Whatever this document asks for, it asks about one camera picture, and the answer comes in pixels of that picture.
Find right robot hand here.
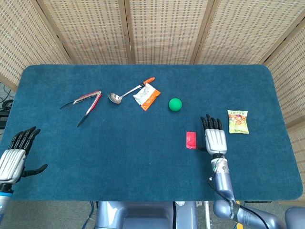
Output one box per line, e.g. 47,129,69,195
198,114,228,155

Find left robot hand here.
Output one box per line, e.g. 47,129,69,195
0,126,49,184

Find red packet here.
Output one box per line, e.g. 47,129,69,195
185,131,197,150

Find yellow-green snack bag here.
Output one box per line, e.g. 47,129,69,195
227,109,250,135

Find black box on floor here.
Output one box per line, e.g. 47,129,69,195
0,111,10,129

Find green ball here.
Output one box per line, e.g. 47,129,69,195
168,98,183,112

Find orange and white sachet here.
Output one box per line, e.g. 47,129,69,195
132,83,162,111

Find blue table cloth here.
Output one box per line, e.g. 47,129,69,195
0,63,304,201

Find steel tongs with red grips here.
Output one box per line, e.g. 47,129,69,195
60,90,103,128

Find blue-grey robot torso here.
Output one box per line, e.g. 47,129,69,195
95,201,198,229

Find woven rattan folding screen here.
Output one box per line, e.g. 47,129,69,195
0,0,305,172

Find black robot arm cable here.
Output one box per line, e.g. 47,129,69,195
207,157,271,229

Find black floor cables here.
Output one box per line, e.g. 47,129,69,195
0,82,15,113

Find blue cable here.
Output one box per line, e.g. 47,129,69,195
88,201,95,225

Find steel ladle with orange handle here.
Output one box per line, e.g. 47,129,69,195
108,76,156,105

